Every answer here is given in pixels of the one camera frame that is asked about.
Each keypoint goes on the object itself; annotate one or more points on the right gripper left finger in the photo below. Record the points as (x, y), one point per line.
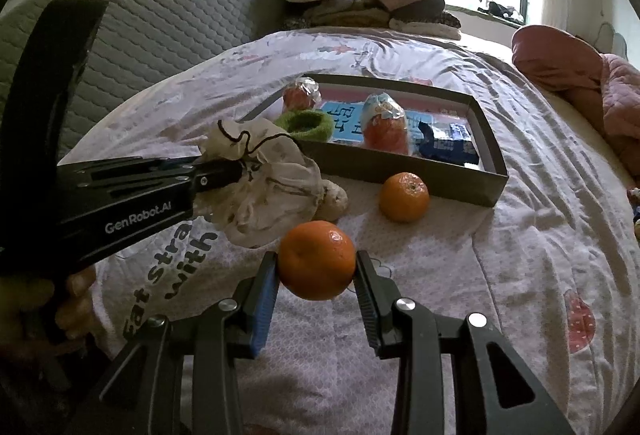
(178, 377)

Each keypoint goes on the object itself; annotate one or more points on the blue snack packet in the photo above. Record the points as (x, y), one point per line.
(450, 144)

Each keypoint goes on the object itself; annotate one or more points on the grey quilted headboard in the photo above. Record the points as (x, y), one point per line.
(140, 43)

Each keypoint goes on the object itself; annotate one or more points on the person's left hand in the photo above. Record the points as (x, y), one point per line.
(33, 309)

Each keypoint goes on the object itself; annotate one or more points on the white drawstring cloth bag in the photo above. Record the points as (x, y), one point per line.
(279, 187)

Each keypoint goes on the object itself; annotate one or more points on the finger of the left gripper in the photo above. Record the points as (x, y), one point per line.
(100, 182)

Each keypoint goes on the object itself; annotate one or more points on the dark cardboard box tray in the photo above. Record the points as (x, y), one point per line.
(476, 184)

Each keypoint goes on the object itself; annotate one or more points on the strawberry print bed quilt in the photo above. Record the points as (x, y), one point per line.
(555, 264)

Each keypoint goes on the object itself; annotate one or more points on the small doll toy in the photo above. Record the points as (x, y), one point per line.
(633, 196)

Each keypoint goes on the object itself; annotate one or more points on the red egg toy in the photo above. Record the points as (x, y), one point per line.
(384, 125)

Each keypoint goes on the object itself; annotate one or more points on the orange tangerine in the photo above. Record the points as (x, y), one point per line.
(404, 198)
(316, 261)

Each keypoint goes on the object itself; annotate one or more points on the pink blanket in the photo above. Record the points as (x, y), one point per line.
(604, 88)

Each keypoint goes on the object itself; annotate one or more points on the orange tangerine front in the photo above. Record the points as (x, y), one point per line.
(316, 261)

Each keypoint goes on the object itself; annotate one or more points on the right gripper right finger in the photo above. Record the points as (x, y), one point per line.
(495, 392)

